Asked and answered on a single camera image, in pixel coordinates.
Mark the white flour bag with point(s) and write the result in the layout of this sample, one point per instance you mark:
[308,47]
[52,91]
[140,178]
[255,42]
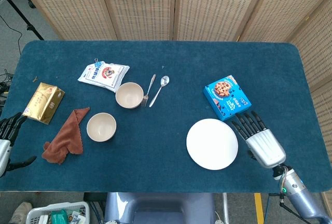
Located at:
[103,76]

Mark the white plastic basket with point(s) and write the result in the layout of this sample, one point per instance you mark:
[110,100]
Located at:
[55,206]

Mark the white round plate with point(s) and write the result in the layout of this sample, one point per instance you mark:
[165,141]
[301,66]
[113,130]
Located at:
[212,143]

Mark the gold foil packet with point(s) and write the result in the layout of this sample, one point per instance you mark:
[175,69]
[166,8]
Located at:
[42,103]

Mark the brown microfibre cloth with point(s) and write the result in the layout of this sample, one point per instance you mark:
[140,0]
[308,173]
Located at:
[64,141]

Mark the black tripod stand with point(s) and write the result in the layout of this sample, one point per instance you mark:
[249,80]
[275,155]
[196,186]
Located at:
[26,23]

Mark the steel spoon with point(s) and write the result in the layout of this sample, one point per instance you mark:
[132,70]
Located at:
[165,80]

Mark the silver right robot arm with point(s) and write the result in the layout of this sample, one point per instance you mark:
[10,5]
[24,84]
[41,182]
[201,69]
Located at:
[298,190]

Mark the teal table cloth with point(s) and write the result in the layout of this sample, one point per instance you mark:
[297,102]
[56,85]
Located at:
[155,156]

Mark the wicker folding screen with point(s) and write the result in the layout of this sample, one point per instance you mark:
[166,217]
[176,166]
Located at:
[145,6]

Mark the small brown twig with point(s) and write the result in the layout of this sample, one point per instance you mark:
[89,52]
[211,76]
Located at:
[35,79]

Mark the beige shoe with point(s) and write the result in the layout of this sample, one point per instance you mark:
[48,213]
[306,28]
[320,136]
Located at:
[22,211]

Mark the grey metal table leg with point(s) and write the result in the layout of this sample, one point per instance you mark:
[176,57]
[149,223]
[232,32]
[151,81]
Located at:
[225,208]

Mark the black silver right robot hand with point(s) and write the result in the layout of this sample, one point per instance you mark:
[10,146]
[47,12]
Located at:
[267,148]

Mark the blue cookie box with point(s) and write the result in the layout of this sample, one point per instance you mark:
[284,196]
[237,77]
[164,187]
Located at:
[225,97]

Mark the off-white bowl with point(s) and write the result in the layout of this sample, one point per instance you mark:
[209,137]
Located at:
[129,95]
[101,127]

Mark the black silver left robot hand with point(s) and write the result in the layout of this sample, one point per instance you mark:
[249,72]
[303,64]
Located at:
[10,128]

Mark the metal binder clip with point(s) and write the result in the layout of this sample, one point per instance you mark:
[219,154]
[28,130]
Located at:
[97,62]

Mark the steel fork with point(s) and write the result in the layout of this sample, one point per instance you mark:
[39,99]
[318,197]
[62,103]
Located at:
[144,101]

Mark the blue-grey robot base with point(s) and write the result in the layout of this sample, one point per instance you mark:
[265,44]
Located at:
[158,208]

